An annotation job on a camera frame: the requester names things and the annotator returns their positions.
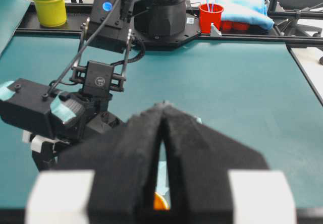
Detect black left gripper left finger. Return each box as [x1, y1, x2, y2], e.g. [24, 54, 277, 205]
[54, 105, 164, 223]

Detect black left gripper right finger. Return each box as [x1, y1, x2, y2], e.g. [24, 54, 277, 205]
[162, 106, 269, 223]

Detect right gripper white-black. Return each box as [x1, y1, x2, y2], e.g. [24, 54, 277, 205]
[22, 92, 124, 171]

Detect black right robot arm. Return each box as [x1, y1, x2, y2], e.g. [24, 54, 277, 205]
[31, 0, 200, 171]

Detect yellow orange cup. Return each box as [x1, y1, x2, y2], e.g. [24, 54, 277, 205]
[153, 192, 170, 210]

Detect red plastic cup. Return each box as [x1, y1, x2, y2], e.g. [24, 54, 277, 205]
[198, 4, 224, 34]

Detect red cups under cloth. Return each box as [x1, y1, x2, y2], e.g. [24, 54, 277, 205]
[220, 21, 251, 34]

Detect yellow jar blue lid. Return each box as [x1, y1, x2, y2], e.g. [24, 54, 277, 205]
[33, 0, 67, 28]

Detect light blue cloth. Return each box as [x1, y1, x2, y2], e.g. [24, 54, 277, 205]
[216, 0, 274, 30]

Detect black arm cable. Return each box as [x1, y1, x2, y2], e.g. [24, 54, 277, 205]
[42, 0, 132, 101]

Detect grey metal corner bracket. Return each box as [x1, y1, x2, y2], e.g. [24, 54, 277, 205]
[210, 23, 222, 38]

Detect black rear frame rail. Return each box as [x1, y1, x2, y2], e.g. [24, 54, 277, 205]
[15, 3, 322, 53]

